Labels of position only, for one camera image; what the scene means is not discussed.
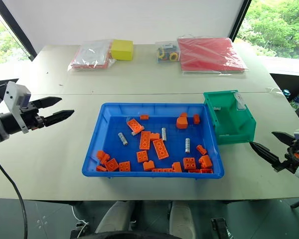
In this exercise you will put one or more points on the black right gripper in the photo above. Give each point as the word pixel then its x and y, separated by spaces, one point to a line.
pixel 297 159

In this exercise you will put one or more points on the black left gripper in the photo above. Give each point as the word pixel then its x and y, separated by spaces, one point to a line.
pixel 31 117

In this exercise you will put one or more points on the green plastic bin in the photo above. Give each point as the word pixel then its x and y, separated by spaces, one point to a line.
pixel 230 124

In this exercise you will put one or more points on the yellow box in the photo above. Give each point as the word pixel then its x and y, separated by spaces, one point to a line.
pixel 122 51

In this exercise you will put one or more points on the clear box of coloured rings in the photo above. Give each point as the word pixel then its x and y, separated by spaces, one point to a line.
pixel 167 53

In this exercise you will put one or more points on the clear label holder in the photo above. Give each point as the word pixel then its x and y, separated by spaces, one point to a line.
pixel 240 102

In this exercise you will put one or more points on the blue plastic tray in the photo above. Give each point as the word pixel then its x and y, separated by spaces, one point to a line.
pixel 109 139

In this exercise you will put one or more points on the plastic bag of red sheets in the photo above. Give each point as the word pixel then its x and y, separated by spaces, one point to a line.
pixel 89 56

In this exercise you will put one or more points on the orange plastic part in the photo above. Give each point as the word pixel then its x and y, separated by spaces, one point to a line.
pixel 103 156

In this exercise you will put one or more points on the orange sloped toy brick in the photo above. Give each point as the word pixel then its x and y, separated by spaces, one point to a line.
pixel 205 161

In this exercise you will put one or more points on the small orange block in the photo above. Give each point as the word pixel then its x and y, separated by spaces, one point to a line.
pixel 177 167
pixel 144 117
pixel 101 168
pixel 201 150
pixel 196 119
pixel 148 165
pixel 155 136

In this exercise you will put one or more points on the large rounded orange block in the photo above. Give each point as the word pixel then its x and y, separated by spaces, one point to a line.
pixel 182 122

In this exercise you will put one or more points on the long orange studded block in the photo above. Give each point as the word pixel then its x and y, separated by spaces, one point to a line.
pixel 161 149
pixel 145 140

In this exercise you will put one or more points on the large bag of red sheets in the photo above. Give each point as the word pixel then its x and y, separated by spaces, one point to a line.
pixel 209 54

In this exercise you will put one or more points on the pale grey rounded shape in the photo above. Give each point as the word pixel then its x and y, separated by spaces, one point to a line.
pixel 114 216
pixel 182 219

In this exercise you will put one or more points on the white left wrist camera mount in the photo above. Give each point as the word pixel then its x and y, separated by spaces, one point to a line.
pixel 12 98

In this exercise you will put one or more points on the black slanted frame bar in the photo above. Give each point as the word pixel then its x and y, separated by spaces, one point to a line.
pixel 20 27
pixel 240 20

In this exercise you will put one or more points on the black bracket under table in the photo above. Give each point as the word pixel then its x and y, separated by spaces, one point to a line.
pixel 220 227

